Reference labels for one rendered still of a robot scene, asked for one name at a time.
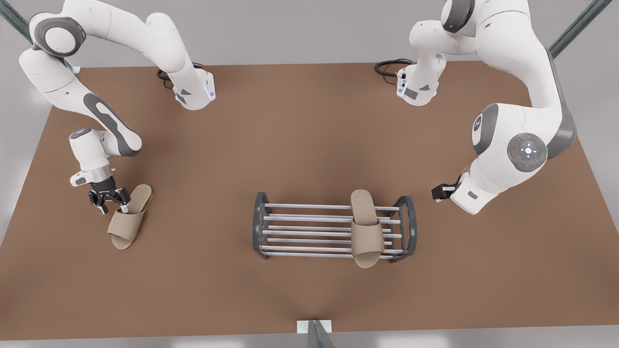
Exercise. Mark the grey metal shoe rack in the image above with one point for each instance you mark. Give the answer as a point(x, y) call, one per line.
point(333, 231)

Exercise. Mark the silver frame post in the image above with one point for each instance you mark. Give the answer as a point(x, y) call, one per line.
point(19, 24)
point(316, 333)
point(578, 24)

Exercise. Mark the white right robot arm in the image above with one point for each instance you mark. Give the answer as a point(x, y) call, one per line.
point(104, 29)

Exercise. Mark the beige slipper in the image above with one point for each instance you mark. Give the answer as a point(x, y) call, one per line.
point(129, 216)
point(366, 227)

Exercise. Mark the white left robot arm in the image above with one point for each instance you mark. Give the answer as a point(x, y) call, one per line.
point(512, 58)

